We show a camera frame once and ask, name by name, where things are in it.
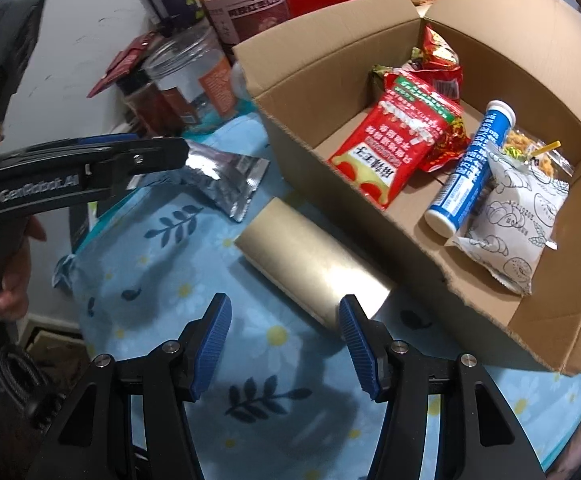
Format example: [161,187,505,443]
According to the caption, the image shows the black tin box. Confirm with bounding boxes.
[68,199,94,253]

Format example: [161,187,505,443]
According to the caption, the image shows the blue white tube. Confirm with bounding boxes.
[425,101,517,237]

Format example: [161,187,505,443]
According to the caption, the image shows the dark spice jar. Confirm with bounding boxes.
[118,67,186,138]

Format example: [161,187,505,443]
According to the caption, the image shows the white printed bread packet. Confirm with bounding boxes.
[445,152,570,296]

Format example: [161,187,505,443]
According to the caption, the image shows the blue floral cloth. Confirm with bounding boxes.
[55,110,581,480]

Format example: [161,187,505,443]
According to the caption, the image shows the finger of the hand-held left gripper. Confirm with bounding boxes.
[83,136,190,183]
[0,133,144,166]

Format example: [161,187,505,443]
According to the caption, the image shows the black braided cable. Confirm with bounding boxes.
[0,342,51,428]

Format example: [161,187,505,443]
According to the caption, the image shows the green lollipop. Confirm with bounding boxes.
[503,141,562,166]

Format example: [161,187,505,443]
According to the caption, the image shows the clear bag yellow snacks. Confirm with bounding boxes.
[501,130,576,183]

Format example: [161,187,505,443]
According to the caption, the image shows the pink canister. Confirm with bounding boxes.
[200,0,291,46]

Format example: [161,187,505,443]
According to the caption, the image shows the dark red sachets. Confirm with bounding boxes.
[88,32,164,98]

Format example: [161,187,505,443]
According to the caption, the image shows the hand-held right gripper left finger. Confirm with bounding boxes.
[35,292,232,480]

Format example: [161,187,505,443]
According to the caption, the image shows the silver foil packet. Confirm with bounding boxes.
[183,140,271,223]

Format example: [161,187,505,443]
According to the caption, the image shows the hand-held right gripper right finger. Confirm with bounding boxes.
[339,293,546,480]

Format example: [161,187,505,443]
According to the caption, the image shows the gold box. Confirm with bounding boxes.
[234,197,393,343]

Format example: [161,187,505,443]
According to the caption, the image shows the clear plastic jar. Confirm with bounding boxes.
[143,25,236,131]

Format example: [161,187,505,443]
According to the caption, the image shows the dark chip snack bag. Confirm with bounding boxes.
[371,25,464,106]

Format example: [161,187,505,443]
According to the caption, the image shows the cardboard box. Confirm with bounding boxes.
[233,0,581,376]

